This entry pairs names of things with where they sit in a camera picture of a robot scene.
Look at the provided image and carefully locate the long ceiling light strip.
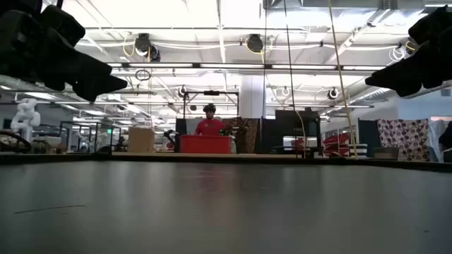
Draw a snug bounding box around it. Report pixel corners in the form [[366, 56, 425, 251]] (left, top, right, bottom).
[[107, 62, 386, 71]]

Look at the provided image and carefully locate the white cloth with dark circles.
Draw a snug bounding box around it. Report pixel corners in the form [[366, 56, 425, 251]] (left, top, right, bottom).
[[375, 118, 432, 162]]

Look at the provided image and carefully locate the white robot figure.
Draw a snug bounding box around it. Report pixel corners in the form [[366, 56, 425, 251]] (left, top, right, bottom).
[[9, 97, 42, 143]]

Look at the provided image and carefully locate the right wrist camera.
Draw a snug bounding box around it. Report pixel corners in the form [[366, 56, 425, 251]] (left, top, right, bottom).
[[408, 6, 452, 45]]

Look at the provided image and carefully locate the black table frame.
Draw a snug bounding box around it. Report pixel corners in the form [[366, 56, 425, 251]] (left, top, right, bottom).
[[0, 151, 452, 174]]

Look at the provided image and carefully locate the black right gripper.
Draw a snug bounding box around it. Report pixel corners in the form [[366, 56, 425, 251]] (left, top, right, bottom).
[[364, 35, 452, 98]]

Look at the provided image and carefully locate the person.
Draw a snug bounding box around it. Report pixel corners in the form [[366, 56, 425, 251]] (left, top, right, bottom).
[[194, 103, 227, 137]]

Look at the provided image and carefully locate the black white striped cloth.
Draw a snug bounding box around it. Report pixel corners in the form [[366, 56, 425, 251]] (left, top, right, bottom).
[[349, 143, 369, 158]]

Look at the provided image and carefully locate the red cloth pile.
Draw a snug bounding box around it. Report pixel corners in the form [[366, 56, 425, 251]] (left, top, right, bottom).
[[322, 133, 352, 158]]

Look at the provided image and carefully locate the black cabinet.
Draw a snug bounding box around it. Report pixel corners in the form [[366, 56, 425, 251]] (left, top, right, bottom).
[[274, 108, 323, 157]]

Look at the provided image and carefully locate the brown spotted cloth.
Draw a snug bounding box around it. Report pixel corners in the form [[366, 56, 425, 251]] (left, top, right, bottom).
[[222, 117, 261, 155]]

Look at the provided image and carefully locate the yellow cable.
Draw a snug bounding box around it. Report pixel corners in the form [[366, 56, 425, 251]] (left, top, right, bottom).
[[327, 0, 358, 160]]

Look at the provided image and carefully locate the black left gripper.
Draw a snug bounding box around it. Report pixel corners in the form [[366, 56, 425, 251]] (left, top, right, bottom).
[[0, 10, 129, 103]]

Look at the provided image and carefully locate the brown cardboard box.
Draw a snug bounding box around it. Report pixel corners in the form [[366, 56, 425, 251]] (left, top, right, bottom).
[[127, 126, 156, 153]]

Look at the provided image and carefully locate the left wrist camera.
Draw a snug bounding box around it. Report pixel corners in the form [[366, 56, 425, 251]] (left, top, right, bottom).
[[37, 4, 87, 47]]

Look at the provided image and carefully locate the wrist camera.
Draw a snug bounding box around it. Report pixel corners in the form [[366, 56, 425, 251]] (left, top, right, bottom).
[[408, 6, 452, 45], [37, 4, 87, 47]]

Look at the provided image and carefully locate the dark partition panel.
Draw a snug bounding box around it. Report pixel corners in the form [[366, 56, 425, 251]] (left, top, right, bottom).
[[357, 117, 381, 158]]

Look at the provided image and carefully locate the black camera rig frame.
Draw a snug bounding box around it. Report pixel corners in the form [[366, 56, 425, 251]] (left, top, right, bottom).
[[182, 90, 241, 121]]

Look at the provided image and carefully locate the black ceiling cable reel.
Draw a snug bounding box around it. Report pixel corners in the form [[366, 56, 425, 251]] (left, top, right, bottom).
[[246, 33, 264, 54], [134, 32, 153, 54]]

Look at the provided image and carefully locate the red plastic bin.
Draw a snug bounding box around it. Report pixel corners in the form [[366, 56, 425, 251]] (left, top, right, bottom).
[[179, 135, 233, 155]]

